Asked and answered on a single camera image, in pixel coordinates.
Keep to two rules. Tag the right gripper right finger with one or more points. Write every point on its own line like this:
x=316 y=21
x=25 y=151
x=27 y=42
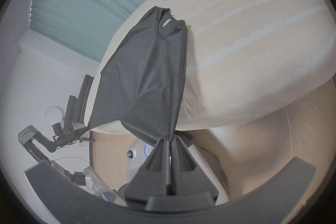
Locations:
x=189 y=178

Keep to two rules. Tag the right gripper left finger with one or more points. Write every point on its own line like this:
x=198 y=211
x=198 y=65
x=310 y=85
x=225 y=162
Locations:
x=152 y=178

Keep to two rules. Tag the black T-shirt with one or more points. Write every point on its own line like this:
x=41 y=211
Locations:
x=144 y=73

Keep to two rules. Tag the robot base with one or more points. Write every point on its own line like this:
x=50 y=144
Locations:
x=204 y=165

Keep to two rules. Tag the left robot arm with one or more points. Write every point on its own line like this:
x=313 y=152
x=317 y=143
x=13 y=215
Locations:
x=46 y=143

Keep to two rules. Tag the bed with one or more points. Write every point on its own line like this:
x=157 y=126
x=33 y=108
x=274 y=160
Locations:
x=249 y=47

